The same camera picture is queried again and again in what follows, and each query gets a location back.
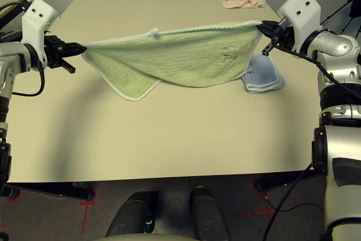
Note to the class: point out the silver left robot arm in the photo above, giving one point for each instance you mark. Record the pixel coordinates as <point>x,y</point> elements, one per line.
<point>11,52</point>

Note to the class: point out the black table foot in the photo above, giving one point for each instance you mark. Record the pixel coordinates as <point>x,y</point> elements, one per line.
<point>56,191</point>
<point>273,185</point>

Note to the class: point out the grey left robot leg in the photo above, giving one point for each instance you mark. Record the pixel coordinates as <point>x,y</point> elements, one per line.
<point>132,215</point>

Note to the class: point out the grey robot leg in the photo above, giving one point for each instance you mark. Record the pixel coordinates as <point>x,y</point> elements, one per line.
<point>210,215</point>
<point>132,215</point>

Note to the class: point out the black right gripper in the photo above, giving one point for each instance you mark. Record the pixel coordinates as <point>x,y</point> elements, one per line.
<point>285,39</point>

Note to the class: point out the pink towel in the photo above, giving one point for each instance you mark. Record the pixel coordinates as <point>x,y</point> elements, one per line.
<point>237,2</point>

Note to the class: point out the green towel white trim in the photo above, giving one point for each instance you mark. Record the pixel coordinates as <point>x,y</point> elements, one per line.
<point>183,60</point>

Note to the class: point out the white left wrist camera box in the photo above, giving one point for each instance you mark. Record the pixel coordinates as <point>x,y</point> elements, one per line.
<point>36,18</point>

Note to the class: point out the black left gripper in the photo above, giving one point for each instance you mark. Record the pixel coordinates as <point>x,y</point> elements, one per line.
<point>55,50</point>

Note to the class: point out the folded blue towel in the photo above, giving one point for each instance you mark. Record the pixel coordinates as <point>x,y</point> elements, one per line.
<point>262,74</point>

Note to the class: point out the grey right robot leg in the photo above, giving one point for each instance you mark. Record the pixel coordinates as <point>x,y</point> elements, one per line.
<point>210,215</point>

